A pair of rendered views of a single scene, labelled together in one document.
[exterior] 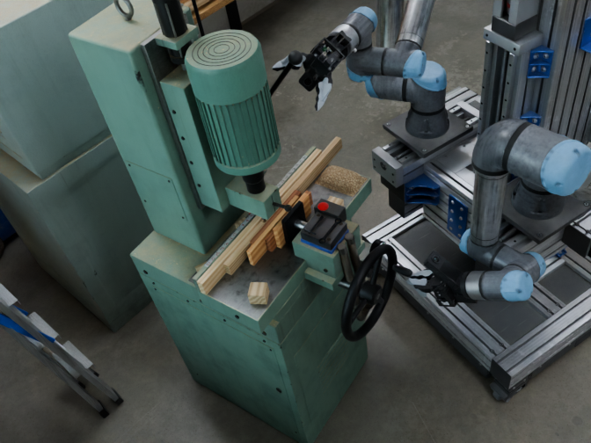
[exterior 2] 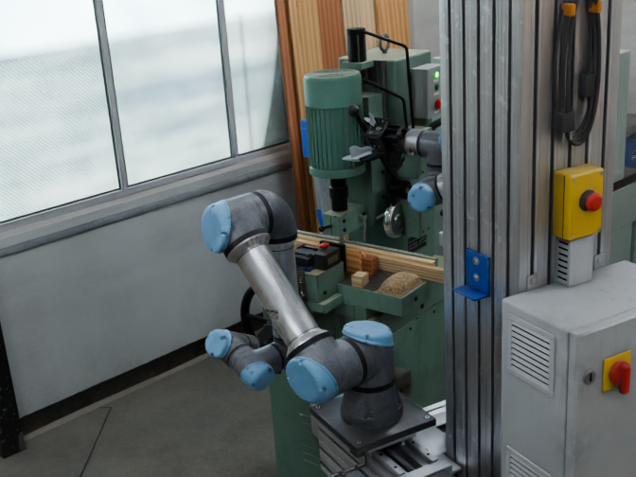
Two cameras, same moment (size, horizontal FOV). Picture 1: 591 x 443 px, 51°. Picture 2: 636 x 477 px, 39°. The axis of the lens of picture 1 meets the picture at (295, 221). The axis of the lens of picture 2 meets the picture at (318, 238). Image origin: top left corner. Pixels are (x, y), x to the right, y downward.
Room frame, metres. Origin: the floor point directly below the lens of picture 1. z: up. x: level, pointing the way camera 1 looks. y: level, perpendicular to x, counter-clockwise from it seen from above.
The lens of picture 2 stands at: (1.02, -2.62, 1.96)
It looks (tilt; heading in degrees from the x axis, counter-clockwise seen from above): 20 degrees down; 87
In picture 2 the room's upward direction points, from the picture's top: 4 degrees counter-clockwise
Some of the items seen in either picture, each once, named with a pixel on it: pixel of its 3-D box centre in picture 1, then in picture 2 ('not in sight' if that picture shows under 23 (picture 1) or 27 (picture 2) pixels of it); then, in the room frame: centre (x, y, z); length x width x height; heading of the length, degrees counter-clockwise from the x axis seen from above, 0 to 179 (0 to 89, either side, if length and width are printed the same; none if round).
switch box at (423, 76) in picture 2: not in sight; (428, 91); (1.57, 0.23, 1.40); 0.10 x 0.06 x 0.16; 48
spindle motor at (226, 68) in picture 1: (236, 105); (334, 123); (1.25, 0.09, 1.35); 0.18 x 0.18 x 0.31
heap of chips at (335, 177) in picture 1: (340, 176); (400, 279); (1.40, -0.16, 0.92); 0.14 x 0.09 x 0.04; 48
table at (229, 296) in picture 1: (303, 243); (330, 281); (1.20, -0.01, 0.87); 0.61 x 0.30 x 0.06; 138
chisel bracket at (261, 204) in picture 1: (253, 197); (344, 221); (1.27, 0.10, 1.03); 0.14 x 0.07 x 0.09; 48
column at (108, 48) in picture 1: (169, 135); (388, 160); (1.45, 0.31, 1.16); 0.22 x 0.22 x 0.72; 48
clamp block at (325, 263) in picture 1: (327, 243); (312, 277); (1.15, -0.08, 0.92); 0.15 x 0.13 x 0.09; 138
